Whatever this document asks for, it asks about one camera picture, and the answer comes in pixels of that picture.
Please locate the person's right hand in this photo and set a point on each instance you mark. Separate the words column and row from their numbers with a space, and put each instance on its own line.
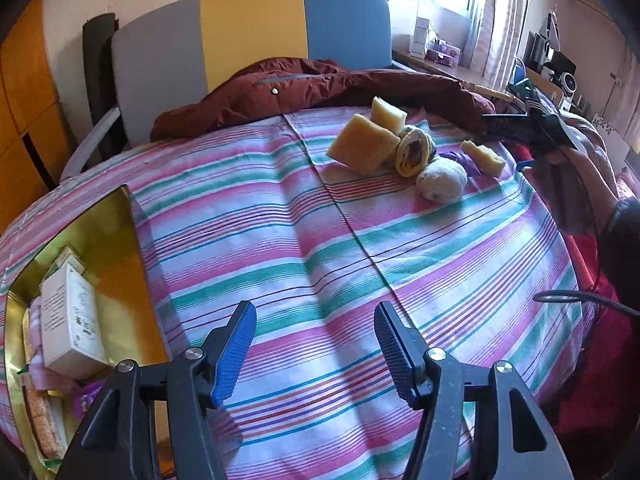
column 574, row 190

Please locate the red cloth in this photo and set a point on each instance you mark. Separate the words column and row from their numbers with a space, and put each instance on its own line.
column 602, row 401

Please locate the white sock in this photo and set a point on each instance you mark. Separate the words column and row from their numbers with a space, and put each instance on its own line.
column 442, row 181

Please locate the wooden desk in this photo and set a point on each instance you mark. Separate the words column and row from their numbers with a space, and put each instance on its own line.
column 469, row 80

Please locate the white box on desk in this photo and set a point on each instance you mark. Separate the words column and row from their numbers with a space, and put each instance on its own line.
column 419, row 39

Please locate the black rolled mat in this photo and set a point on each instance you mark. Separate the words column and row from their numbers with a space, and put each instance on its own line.
column 97, row 36

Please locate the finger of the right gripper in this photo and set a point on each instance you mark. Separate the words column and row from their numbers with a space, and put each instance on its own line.
column 505, row 124

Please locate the striped bed sheet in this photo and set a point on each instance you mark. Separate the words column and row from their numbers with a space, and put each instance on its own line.
column 260, row 213

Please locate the purple packet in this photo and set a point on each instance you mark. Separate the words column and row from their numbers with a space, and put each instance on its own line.
column 464, row 160

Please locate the yellow sponge piece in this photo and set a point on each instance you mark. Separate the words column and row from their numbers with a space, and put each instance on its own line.
column 486, row 159

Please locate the maroon jacket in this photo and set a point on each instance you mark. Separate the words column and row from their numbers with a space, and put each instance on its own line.
column 277, row 86

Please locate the yellow sock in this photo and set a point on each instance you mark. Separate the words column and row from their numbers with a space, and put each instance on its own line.
column 414, row 152

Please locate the orange wooden wardrobe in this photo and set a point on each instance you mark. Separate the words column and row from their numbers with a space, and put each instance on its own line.
column 36, row 142

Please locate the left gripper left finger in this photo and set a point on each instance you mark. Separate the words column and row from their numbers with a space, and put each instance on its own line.
column 116, row 438

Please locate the pink sock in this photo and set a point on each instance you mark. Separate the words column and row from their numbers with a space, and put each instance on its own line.
column 43, row 378

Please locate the large yellow sponge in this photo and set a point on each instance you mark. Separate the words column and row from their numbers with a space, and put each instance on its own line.
column 362, row 145

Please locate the small yellow sponge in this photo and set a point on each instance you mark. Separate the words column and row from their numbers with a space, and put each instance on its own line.
column 387, row 116

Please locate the green snack packet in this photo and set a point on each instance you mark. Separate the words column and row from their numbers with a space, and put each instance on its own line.
column 44, row 411

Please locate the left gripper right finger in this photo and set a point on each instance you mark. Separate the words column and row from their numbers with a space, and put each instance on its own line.
column 512, row 438

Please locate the white carton box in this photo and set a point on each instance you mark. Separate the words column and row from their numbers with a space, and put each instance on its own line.
column 70, row 328

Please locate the grey yellow blue chair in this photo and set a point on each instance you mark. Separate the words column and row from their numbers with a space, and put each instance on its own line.
column 175, row 55

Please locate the purple box on desk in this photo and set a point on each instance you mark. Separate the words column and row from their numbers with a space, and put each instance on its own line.
column 444, row 54

